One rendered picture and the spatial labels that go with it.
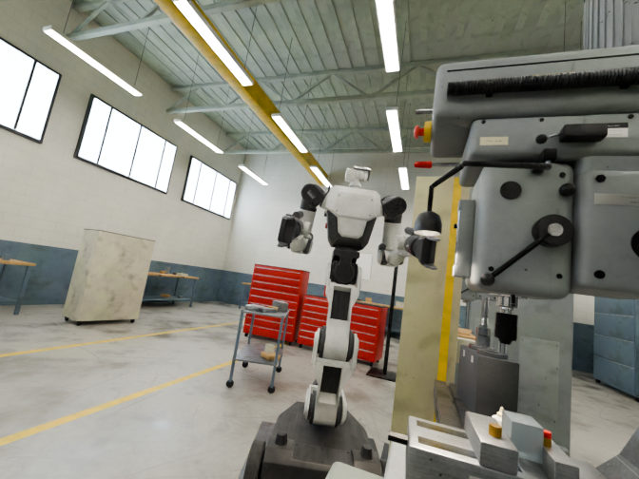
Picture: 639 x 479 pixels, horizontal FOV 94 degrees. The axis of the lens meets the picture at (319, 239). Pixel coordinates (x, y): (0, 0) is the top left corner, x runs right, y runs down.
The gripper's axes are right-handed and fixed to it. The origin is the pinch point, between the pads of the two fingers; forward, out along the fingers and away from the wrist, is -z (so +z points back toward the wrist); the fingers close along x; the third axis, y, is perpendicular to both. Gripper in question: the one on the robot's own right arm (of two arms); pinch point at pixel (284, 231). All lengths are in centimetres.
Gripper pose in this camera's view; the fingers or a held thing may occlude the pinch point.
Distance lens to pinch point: 113.2
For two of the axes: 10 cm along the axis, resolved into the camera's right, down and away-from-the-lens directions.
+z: 1.1, -1.3, 9.9
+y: 9.7, 2.4, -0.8
